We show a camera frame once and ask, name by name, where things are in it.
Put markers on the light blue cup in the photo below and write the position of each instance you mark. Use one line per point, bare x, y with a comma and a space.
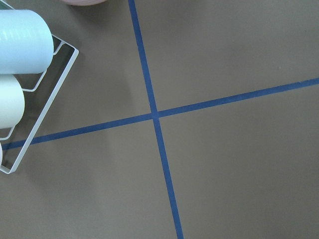
26, 43

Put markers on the pale green cup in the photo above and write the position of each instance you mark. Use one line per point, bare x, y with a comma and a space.
12, 102

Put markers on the pink mixing bowl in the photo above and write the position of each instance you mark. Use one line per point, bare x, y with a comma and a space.
82, 2

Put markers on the white wire cup rack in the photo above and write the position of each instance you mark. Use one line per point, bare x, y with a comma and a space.
40, 91

